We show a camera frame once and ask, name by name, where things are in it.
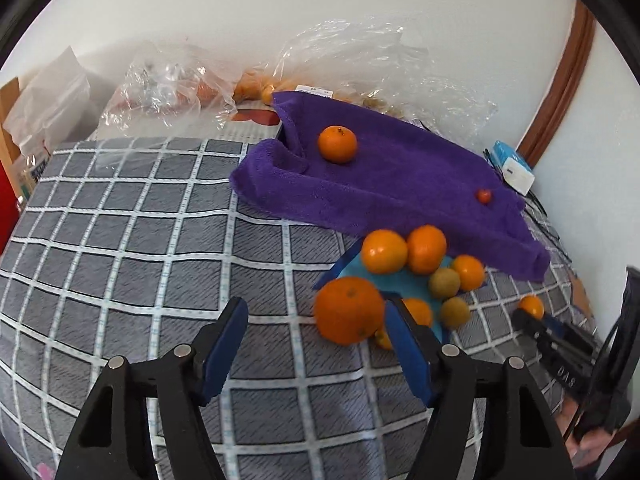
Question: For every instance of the cardboard box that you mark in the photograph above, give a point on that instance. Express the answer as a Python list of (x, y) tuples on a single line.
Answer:
[(9, 105)]

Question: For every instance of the person's right hand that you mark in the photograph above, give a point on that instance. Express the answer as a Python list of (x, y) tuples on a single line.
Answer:
[(587, 447)]

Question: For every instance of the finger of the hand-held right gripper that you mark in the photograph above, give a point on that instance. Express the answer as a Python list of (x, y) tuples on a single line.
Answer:
[(545, 350), (570, 334)]

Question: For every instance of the red bag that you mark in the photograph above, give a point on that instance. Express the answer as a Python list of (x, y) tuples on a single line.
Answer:
[(7, 210)]

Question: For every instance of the pile of bagged oranges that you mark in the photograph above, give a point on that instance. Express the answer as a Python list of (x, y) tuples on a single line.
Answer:
[(252, 87)]

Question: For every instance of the white plastic bag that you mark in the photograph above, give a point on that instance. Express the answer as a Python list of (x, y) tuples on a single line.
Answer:
[(47, 95)]

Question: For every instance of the large orange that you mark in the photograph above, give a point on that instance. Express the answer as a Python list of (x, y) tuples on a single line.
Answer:
[(347, 311)]

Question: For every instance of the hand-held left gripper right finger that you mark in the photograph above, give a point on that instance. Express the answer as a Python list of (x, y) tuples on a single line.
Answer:
[(407, 355)]

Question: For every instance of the brown wooden door frame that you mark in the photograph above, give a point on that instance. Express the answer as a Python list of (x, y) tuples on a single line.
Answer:
[(562, 85)]

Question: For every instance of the purple towel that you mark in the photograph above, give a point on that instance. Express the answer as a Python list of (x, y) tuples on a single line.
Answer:
[(400, 180)]

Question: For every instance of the blue and white carton box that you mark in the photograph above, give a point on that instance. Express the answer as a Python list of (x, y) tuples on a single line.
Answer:
[(512, 165)]

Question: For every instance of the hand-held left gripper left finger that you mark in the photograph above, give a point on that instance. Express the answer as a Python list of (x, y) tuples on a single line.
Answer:
[(225, 350)]

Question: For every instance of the white box with red label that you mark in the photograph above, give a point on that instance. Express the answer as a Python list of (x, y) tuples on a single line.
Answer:
[(255, 122)]

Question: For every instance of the crumpled clear plastic bag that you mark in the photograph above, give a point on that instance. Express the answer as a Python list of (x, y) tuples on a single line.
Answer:
[(160, 85)]

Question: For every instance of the grey checked bedsheet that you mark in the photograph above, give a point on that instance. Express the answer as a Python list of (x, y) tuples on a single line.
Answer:
[(125, 260)]

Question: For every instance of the small orange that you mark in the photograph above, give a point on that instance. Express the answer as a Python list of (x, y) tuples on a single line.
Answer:
[(383, 340)]

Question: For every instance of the large clear plastic bag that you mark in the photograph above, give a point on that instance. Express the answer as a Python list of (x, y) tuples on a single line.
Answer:
[(360, 55)]

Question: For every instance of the brown-green round fruit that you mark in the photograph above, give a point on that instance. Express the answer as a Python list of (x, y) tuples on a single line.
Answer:
[(444, 282), (454, 312)]

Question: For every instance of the small red fruit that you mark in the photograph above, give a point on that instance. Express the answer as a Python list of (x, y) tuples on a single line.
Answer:
[(483, 196)]

